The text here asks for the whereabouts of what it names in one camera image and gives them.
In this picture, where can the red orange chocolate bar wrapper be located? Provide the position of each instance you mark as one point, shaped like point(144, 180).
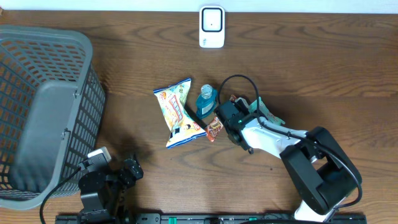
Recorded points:
point(214, 129)

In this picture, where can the grey plastic lattice basket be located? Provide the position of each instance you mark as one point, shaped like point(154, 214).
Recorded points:
point(52, 103)

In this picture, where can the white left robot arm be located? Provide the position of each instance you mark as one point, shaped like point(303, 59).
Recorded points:
point(102, 190)

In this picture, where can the yellow snack chips bag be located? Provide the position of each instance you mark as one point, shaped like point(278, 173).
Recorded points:
point(172, 99)

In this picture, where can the black mounting rail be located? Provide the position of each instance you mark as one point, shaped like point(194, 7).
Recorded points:
point(155, 218)

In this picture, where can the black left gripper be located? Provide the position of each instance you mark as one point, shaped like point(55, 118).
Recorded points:
point(124, 177)

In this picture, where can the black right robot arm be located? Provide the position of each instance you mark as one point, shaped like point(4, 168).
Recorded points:
point(319, 168)

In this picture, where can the blue mouthwash bottle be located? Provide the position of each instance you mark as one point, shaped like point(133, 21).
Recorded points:
point(206, 101)

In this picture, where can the mint green wipes pack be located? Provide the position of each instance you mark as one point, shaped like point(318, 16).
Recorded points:
point(265, 111)

